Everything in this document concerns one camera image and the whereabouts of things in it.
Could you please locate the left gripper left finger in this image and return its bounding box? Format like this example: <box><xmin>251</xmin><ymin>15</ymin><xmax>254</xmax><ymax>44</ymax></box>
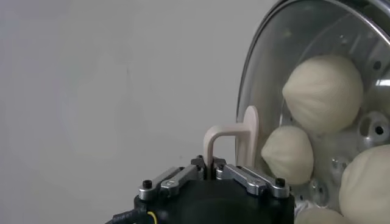
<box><xmin>138</xmin><ymin>155</ymin><xmax>208</xmax><ymax>201</ymax></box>

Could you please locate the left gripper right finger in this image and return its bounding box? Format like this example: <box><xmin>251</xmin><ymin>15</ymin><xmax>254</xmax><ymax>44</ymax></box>
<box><xmin>213</xmin><ymin>157</ymin><xmax>291</xmax><ymax>200</ymax></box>

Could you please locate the white steamed baozi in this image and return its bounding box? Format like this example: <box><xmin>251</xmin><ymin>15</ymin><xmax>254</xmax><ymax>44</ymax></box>
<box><xmin>261</xmin><ymin>125</ymin><xmax>314</xmax><ymax>186</ymax></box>
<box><xmin>339</xmin><ymin>144</ymin><xmax>390</xmax><ymax>224</ymax></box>
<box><xmin>294</xmin><ymin>207</ymin><xmax>351</xmax><ymax>224</ymax></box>
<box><xmin>282</xmin><ymin>54</ymin><xmax>364</xmax><ymax>135</ymax></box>

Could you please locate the round glass pot lid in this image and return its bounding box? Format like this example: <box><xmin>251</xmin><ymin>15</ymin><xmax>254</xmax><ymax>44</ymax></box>
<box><xmin>203</xmin><ymin>0</ymin><xmax>390</xmax><ymax>224</ymax></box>

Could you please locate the stainless steel steamer basket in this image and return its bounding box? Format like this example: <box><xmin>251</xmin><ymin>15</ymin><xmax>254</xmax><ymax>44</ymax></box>
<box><xmin>278</xmin><ymin>0</ymin><xmax>390</xmax><ymax>224</ymax></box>

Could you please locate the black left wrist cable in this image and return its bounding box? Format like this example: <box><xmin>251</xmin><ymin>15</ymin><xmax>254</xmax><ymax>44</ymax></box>
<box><xmin>105</xmin><ymin>208</ymin><xmax>159</xmax><ymax>224</ymax></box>

